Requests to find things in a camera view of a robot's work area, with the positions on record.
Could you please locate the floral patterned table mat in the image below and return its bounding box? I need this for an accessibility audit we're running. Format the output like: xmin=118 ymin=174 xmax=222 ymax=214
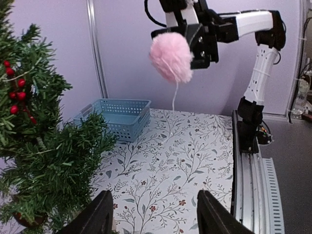
xmin=93 ymin=109 xmax=234 ymax=234

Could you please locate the pink pompom ornament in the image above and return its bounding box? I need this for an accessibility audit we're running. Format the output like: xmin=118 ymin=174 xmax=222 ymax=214
xmin=149 ymin=32 xmax=194 ymax=83

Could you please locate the small green christmas tree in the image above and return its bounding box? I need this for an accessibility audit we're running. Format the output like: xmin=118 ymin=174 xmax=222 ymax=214
xmin=0 ymin=0 xmax=117 ymax=234

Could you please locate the small red berry sprig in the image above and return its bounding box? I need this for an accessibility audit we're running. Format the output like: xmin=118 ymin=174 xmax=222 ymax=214
xmin=3 ymin=60 xmax=37 ymax=124

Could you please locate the wooden tree stump base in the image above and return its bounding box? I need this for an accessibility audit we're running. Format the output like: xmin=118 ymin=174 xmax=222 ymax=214
xmin=12 ymin=212 xmax=47 ymax=228

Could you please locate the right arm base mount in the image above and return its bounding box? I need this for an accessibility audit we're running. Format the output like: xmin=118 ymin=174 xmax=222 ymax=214
xmin=237 ymin=97 xmax=272 ymax=154

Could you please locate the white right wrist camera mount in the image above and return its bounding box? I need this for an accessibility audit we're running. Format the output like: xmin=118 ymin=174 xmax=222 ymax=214
xmin=159 ymin=0 xmax=199 ymax=28

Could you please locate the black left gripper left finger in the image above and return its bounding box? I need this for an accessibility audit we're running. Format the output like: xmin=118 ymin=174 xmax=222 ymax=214
xmin=58 ymin=191 xmax=113 ymax=234

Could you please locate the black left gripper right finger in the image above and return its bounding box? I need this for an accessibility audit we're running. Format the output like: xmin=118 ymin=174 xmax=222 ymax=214
xmin=196 ymin=190 xmax=258 ymax=234

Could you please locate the front aluminium rail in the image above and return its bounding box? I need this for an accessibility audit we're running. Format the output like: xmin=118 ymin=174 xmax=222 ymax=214
xmin=231 ymin=111 xmax=285 ymax=234

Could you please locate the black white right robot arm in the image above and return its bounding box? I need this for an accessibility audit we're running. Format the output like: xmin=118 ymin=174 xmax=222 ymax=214
xmin=149 ymin=0 xmax=286 ymax=125

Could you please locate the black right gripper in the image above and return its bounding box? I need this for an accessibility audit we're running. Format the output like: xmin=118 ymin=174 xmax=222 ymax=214
xmin=151 ymin=0 xmax=239 ymax=70

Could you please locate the right aluminium corner post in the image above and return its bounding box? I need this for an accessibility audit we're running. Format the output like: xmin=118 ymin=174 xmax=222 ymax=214
xmin=86 ymin=0 xmax=109 ymax=98

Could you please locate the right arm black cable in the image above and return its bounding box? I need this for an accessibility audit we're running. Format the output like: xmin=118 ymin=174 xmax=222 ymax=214
xmin=143 ymin=0 xmax=168 ymax=27

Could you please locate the light blue plastic basket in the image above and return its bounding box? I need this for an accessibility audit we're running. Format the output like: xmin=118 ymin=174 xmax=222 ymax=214
xmin=73 ymin=98 xmax=151 ymax=142

